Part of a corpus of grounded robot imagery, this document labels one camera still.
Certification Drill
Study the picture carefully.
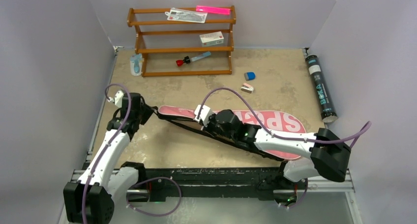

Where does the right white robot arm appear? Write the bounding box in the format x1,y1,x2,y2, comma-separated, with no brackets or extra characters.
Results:
194,110,351,188

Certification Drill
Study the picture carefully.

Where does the light blue glue stick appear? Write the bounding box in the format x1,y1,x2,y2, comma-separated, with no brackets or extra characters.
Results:
190,51,211,62

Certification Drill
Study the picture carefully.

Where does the light blue packaged item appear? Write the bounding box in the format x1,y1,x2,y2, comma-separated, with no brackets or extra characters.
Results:
130,54,143,76

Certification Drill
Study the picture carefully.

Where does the blue grey eraser block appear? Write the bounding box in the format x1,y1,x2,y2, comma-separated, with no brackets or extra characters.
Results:
244,72,256,81

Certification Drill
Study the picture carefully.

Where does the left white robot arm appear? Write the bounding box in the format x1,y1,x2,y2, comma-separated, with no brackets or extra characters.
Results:
63,91,156,224

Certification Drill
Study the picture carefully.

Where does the pink racket cover bag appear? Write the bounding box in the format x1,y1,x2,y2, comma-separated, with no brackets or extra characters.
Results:
158,106,306,160

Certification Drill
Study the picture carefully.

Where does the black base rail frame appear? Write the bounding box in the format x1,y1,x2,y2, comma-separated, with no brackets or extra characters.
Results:
66,165,354,204

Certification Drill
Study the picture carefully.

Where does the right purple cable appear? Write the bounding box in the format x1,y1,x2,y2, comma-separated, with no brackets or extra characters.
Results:
198,87,372,210

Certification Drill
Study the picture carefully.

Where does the white pink small clip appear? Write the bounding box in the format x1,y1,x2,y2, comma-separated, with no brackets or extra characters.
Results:
240,83,254,93

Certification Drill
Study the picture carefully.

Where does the pink flat ruler package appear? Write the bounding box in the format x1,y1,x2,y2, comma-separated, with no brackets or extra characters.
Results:
196,5,231,15

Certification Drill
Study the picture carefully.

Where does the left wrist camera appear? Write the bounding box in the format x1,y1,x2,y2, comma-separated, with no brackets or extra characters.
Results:
107,90,124,108

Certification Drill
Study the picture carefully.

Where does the wooden three-tier shelf rack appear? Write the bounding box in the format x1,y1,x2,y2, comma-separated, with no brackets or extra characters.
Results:
127,5,237,77

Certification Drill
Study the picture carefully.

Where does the clear plastic blister package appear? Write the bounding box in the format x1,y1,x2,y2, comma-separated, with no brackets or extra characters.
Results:
165,8,208,23

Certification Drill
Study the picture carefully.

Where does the black shuttlecock tube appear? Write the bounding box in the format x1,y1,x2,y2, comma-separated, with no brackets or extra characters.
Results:
305,55,338,123

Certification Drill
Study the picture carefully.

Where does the white red small box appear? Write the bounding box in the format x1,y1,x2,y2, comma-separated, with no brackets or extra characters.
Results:
199,31,224,47

